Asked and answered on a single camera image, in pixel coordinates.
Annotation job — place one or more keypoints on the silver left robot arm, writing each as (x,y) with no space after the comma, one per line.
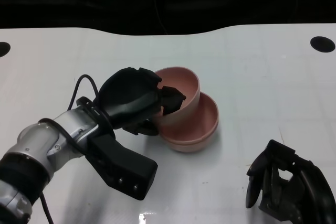
(34,142)

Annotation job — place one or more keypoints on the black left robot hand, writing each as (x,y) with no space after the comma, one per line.
(126,95)

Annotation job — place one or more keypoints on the pink plastic bowl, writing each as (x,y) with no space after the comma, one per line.
(189,148)
(199,119)
(183,82)

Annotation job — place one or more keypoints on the black round table grommet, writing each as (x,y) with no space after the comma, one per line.
(3,49)
(322,44)

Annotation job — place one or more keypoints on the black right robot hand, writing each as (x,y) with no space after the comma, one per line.
(312,197)

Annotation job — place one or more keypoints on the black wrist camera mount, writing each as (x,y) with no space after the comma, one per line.
(126,166)

